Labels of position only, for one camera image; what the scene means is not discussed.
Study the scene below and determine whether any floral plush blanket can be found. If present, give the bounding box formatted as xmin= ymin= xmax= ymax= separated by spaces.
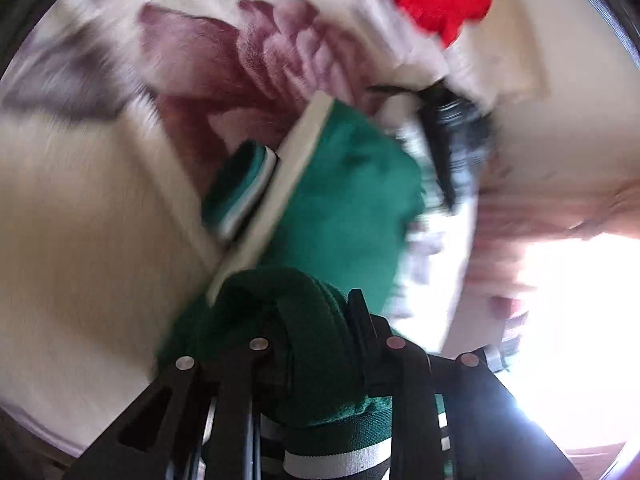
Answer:
xmin=1 ymin=0 xmax=536 ymax=456

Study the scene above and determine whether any black leather jacket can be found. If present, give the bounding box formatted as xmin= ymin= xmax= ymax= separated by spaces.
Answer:
xmin=369 ymin=80 xmax=494 ymax=212

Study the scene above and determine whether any green varsity jacket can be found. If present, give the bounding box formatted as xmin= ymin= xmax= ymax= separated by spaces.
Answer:
xmin=157 ymin=92 xmax=423 ymax=479

